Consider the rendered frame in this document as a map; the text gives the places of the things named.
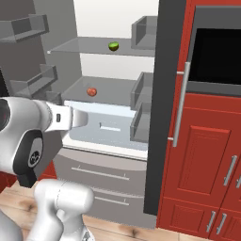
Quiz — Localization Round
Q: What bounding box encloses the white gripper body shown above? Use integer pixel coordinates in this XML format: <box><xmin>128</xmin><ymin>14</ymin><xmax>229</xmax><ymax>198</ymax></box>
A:
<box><xmin>71</xmin><ymin>106</ymin><xmax>89</xmax><ymax>130</ymax></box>

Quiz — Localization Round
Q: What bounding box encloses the red orange peach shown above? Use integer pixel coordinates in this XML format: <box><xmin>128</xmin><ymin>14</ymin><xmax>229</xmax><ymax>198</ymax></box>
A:
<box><xmin>86</xmin><ymin>87</ymin><xmax>98</xmax><ymax>98</ymax></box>

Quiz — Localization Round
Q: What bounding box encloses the glass fridge shelf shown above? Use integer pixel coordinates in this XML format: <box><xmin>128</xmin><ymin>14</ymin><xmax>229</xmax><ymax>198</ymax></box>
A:
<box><xmin>46</xmin><ymin>36</ymin><xmax>157</xmax><ymax>58</ymax></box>
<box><xmin>61</xmin><ymin>74</ymin><xmax>139</xmax><ymax>107</ymax></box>

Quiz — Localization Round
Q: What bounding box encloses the open grey fridge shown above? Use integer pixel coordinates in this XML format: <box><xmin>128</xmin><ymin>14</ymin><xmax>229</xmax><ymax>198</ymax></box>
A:
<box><xmin>46</xmin><ymin>0</ymin><xmax>161</xmax><ymax>230</ymax></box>

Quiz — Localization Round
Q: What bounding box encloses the green kiwi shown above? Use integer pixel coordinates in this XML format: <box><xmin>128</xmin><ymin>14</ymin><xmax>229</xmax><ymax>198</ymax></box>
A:
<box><xmin>107</xmin><ymin>40</ymin><xmax>121</xmax><ymax>53</ymax></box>

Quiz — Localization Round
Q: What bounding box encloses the dark grey right fridge door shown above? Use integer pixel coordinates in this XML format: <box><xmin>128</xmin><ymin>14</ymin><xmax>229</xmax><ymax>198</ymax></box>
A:
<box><xmin>143</xmin><ymin>0</ymin><xmax>189</xmax><ymax>217</ymax></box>

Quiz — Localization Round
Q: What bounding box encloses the grey left fridge door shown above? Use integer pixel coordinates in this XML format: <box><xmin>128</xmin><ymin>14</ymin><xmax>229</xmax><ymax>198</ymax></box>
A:
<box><xmin>0</xmin><ymin>0</ymin><xmax>83</xmax><ymax>180</ymax></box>

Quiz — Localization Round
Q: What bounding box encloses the pale blue crisper drawer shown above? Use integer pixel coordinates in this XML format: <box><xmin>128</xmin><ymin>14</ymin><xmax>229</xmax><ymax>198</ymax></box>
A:
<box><xmin>63</xmin><ymin>100</ymin><xmax>149</xmax><ymax>152</ymax></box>

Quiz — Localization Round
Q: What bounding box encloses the grey freezer drawer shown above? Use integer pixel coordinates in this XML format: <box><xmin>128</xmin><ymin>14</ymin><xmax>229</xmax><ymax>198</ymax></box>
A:
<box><xmin>82</xmin><ymin>185</ymin><xmax>158</xmax><ymax>230</ymax></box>
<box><xmin>52</xmin><ymin>147</ymin><xmax>149</xmax><ymax>198</ymax></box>

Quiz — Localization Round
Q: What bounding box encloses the grey door bin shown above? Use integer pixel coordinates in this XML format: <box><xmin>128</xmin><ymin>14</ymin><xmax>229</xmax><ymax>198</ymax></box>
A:
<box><xmin>129</xmin><ymin>71</ymin><xmax>154</xmax><ymax>111</ymax></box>
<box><xmin>0</xmin><ymin>13</ymin><xmax>51</xmax><ymax>44</ymax></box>
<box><xmin>8</xmin><ymin>64</ymin><xmax>59</xmax><ymax>99</ymax></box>
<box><xmin>129</xmin><ymin>101</ymin><xmax>153</xmax><ymax>144</ymax></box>
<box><xmin>130</xmin><ymin>15</ymin><xmax>159</xmax><ymax>52</ymax></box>

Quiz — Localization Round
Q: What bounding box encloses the red base cupboard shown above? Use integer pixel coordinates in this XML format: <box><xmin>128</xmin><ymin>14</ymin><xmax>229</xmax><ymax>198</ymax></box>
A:
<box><xmin>0</xmin><ymin>161</ymin><xmax>58</xmax><ymax>193</ymax></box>

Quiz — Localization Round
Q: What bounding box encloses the small red cupboard door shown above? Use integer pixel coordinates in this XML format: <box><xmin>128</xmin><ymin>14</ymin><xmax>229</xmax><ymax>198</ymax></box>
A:
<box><xmin>209</xmin><ymin>208</ymin><xmax>241</xmax><ymax>241</ymax></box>
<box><xmin>155</xmin><ymin>196</ymin><xmax>220</xmax><ymax>239</ymax></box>

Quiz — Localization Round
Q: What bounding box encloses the built-in black oven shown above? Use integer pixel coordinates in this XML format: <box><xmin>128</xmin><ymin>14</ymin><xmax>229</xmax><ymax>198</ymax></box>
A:
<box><xmin>185</xmin><ymin>5</ymin><xmax>241</xmax><ymax>98</ymax></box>

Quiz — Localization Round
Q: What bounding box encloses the silver freezer drawer handle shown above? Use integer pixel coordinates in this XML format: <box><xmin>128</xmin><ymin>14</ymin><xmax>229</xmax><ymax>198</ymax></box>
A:
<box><xmin>71</xmin><ymin>165</ymin><xmax>131</xmax><ymax>182</ymax></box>
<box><xmin>93</xmin><ymin>194</ymin><xmax>131</xmax><ymax>207</ymax></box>

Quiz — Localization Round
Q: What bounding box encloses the silver fridge door handle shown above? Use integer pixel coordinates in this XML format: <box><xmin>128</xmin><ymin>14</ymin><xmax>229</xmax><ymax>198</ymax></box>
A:
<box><xmin>167</xmin><ymin>61</ymin><xmax>192</xmax><ymax>149</ymax></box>

